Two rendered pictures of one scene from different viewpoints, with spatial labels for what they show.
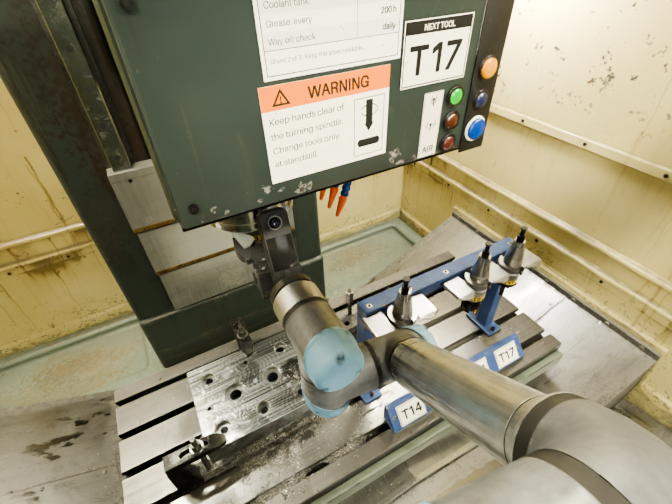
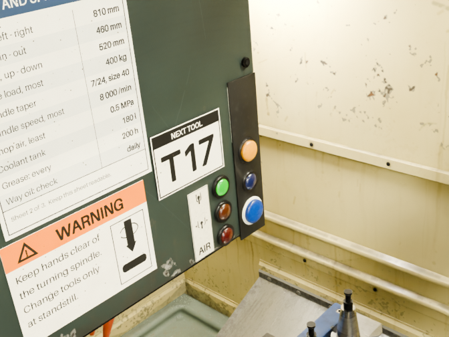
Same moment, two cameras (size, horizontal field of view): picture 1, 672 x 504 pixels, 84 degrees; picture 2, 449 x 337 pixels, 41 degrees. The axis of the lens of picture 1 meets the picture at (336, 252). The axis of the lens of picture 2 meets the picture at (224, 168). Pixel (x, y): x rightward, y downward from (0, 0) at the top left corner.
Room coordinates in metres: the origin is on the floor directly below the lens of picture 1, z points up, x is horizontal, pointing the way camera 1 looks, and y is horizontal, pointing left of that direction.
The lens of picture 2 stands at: (-0.09, 0.02, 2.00)
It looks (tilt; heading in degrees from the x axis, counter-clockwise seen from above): 25 degrees down; 343
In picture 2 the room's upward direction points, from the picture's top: 5 degrees counter-clockwise
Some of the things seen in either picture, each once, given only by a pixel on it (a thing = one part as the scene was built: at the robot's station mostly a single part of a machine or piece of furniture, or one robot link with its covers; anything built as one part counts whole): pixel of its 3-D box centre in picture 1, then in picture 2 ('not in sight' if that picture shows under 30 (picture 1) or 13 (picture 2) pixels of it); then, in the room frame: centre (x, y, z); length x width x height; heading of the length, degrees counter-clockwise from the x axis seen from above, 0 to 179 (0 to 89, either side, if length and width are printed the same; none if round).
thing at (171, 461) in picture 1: (198, 456); not in sight; (0.35, 0.32, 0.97); 0.13 x 0.03 x 0.15; 117
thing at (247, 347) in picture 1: (244, 340); not in sight; (0.66, 0.27, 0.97); 0.13 x 0.03 x 0.15; 27
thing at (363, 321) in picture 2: (526, 258); (363, 326); (0.70, -0.48, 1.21); 0.07 x 0.05 x 0.01; 27
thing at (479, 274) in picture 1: (481, 266); not in sight; (0.63, -0.33, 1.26); 0.04 x 0.04 x 0.07
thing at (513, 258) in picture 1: (516, 251); (347, 322); (0.68, -0.43, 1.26); 0.04 x 0.04 x 0.07
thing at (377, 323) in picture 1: (380, 327); not in sight; (0.50, -0.09, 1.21); 0.07 x 0.05 x 0.01; 27
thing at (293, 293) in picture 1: (301, 304); not in sight; (0.39, 0.06, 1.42); 0.08 x 0.05 x 0.08; 117
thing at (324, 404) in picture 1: (336, 377); not in sight; (0.32, 0.01, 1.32); 0.11 x 0.08 x 0.11; 110
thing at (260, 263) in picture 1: (280, 276); not in sight; (0.46, 0.09, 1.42); 0.12 x 0.08 x 0.09; 27
